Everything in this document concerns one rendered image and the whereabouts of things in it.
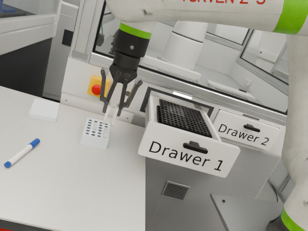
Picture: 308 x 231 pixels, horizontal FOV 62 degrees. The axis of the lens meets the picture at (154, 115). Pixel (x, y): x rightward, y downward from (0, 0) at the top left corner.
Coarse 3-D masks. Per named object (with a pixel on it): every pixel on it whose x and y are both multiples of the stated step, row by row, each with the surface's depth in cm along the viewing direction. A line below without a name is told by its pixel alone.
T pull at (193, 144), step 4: (184, 144) 71; (188, 144) 71; (192, 144) 72; (196, 144) 73; (188, 148) 71; (192, 148) 71; (196, 148) 71; (200, 148) 71; (204, 148) 72; (200, 152) 72; (204, 152) 72
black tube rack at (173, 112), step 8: (160, 104) 97; (168, 104) 100; (176, 104) 103; (160, 112) 98; (168, 112) 92; (176, 112) 95; (184, 112) 98; (192, 112) 101; (160, 120) 92; (168, 120) 86; (176, 120) 88; (184, 120) 90; (192, 120) 94; (200, 120) 96; (192, 128) 86; (200, 128) 89; (208, 128) 91
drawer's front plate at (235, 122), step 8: (224, 112) 106; (216, 120) 107; (224, 120) 107; (232, 120) 107; (240, 120) 108; (248, 120) 108; (216, 128) 109; (224, 128) 109; (232, 128) 109; (240, 128) 109; (264, 128) 109; (272, 128) 110; (224, 136) 110; (232, 136) 110; (256, 136) 111; (264, 136) 111; (272, 136) 111; (248, 144) 112; (256, 144) 112; (272, 144) 113
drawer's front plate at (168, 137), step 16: (160, 128) 72; (176, 128) 74; (144, 144) 74; (176, 144) 75; (208, 144) 75; (224, 144) 75; (176, 160) 77; (208, 160) 77; (224, 160) 77; (224, 176) 80
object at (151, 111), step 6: (150, 96) 103; (156, 96) 106; (150, 102) 97; (156, 102) 107; (174, 102) 107; (150, 108) 92; (192, 108) 108; (150, 114) 87; (156, 114) 104; (204, 114) 106; (150, 120) 83; (156, 120) 99; (204, 120) 104; (210, 126) 96; (210, 132) 94; (216, 132) 91; (216, 138) 88
